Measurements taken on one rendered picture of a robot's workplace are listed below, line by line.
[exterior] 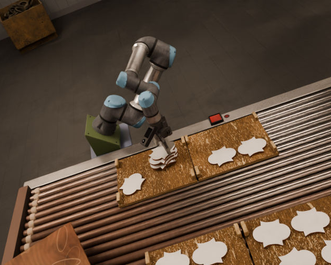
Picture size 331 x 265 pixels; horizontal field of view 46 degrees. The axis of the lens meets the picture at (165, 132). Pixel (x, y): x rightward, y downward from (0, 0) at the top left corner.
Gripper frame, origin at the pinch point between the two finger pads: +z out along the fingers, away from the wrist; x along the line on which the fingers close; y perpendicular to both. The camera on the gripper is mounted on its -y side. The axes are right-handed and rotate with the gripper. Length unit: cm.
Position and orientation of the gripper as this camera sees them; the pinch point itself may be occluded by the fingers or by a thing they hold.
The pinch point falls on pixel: (163, 151)
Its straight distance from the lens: 205.4
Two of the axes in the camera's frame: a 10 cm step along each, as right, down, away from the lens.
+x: -5.7, -3.6, 7.4
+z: 3.0, 7.5, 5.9
